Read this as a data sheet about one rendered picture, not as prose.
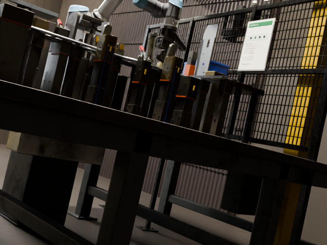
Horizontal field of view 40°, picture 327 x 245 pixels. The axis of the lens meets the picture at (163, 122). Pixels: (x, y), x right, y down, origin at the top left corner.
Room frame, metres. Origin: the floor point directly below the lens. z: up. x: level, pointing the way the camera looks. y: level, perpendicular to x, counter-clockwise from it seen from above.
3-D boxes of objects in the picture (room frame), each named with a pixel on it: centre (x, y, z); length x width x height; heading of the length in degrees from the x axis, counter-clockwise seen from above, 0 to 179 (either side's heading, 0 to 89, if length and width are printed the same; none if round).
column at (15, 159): (2.71, 0.65, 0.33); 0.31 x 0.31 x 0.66; 42
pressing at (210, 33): (2.51, -0.15, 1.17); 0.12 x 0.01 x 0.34; 33
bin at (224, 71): (2.77, -0.18, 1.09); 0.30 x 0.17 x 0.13; 23
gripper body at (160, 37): (2.31, 0.08, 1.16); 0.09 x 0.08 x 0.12; 123
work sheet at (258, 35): (2.59, -0.44, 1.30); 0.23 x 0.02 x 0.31; 33
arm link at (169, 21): (2.32, 0.07, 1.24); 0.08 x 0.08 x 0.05
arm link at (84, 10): (2.71, 0.65, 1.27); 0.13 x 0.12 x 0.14; 135
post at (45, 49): (2.25, 0.67, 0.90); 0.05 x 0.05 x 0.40; 33
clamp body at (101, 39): (1.99, 0.32, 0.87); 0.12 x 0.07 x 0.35; 33
